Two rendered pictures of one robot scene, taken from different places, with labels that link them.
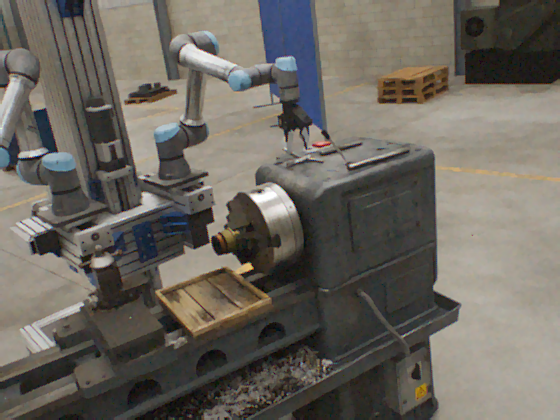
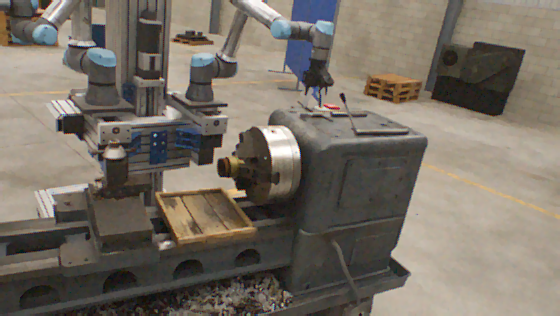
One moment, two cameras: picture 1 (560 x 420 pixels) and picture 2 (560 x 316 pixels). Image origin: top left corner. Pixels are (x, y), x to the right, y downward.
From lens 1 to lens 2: 0.33 m
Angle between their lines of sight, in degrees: 2
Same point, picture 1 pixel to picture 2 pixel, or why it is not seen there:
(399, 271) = (369, 232)
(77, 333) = (75, 211)
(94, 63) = not seen: outside the picture
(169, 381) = (146, 277)
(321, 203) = (324, 156)
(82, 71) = not seen: outside the picture
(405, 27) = (397, 44)
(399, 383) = not seen: outside the picture
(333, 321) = (303, 261)
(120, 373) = (102, 261)
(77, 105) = (132, 13)
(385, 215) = (373, 182)
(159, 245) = (169, 154)
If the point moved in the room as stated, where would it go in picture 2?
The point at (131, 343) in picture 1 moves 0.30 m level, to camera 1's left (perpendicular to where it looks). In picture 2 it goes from (120, 236) to (24, 223)
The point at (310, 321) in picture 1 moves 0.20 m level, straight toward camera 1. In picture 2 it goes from (283, 255) to (281, 286)
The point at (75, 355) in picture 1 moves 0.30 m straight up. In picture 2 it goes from (67, 231) to (62, 152)
